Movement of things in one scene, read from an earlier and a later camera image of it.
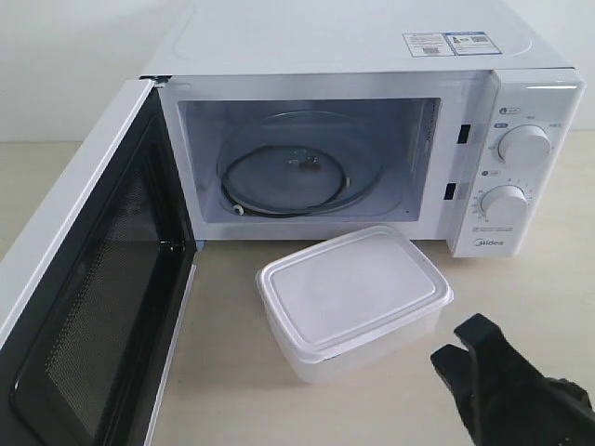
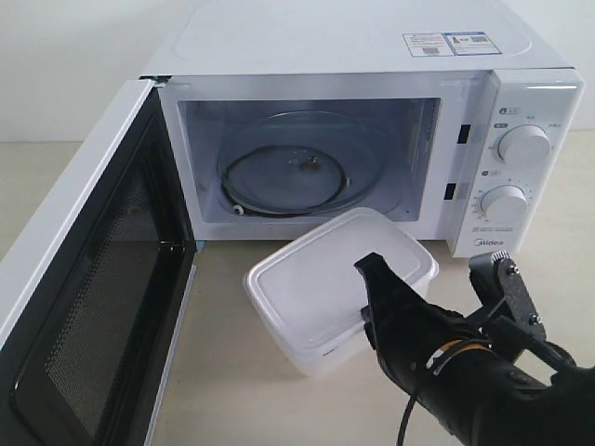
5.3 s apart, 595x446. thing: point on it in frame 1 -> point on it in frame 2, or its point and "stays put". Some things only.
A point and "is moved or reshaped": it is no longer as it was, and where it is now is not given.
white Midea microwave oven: [463, 120] stays put
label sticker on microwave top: [450, 44] stays put
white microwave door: [88, 358] stays put
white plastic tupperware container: [354, 304] is moved or reshaped
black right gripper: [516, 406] -> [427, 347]
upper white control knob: [524, 143] stays put
